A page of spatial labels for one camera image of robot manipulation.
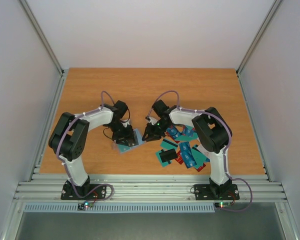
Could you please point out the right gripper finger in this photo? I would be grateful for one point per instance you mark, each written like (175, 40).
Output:
(153, 137)
(147, 133)

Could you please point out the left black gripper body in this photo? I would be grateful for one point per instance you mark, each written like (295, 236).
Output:
(120, 132)

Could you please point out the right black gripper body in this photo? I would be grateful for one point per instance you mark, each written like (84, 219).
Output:
(151, 129)

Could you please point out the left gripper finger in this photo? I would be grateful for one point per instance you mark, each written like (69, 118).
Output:
(123, 142)
(133, 135)

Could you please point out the pink leather card holder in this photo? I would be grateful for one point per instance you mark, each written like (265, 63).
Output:
(124, 148)

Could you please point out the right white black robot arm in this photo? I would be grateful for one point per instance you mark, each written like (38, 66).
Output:
(213, 134)

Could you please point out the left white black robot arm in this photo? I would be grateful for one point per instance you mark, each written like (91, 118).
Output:
(68, 141)

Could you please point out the teal card left middle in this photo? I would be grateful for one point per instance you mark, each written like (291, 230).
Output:
(168, 145)

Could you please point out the blue card upper left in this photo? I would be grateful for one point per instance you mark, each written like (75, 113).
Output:
(173, 132)

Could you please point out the black card on teal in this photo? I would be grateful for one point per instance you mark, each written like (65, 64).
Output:
(168, 155)

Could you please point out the teal card centre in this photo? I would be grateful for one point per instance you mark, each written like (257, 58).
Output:
(190, 136)

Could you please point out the teal card under black card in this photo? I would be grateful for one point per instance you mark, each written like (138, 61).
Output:
(162, 163)

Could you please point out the blue visa card centre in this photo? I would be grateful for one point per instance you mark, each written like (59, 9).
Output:
(186, 154)

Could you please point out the white card with pink print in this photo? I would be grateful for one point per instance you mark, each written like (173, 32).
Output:
(205, 152)

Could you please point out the red card bottom right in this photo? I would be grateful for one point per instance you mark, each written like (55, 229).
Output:
(200, 166)

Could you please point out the left small circuit board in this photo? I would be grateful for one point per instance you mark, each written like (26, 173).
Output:
(84, 206)

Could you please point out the small circuit board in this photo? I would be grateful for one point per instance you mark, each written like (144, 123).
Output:
(84, 206)
(222, 204)

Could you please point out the right small circuit board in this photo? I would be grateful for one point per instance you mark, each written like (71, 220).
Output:
(222, 204)

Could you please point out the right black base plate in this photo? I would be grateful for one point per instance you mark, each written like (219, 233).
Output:
(202, 192)

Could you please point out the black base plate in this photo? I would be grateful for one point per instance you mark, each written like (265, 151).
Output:
(87, 192)
(202, 192)

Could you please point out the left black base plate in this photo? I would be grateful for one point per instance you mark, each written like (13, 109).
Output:
(87, 192)

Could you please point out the grey slotted cable duct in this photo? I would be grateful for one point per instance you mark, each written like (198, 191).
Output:
(121, 208)

